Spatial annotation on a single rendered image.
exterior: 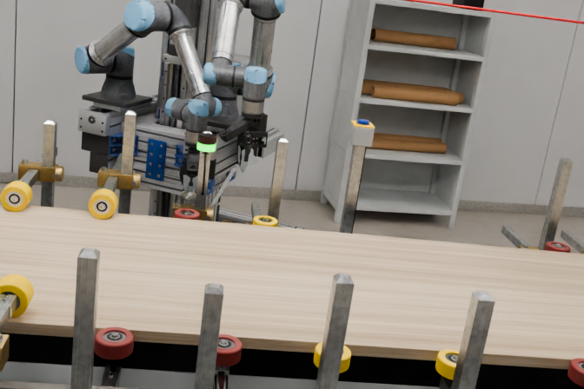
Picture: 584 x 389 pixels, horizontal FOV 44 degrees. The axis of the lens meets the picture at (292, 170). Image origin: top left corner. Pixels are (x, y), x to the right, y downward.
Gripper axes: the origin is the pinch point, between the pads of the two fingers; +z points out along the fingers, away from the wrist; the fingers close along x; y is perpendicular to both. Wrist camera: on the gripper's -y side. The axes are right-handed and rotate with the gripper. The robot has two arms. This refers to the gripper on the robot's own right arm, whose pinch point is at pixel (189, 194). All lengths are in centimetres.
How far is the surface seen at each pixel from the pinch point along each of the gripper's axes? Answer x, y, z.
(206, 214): -6.2, -28.7, -3.7
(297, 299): -30, -95, -9
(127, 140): 21.6, -27.5, -26.6
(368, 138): -57, -29, -36
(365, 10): -101, 217, -60
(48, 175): 46, -28, -12
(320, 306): -35, -98, -9
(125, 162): 21.6, -27.6, -18.9
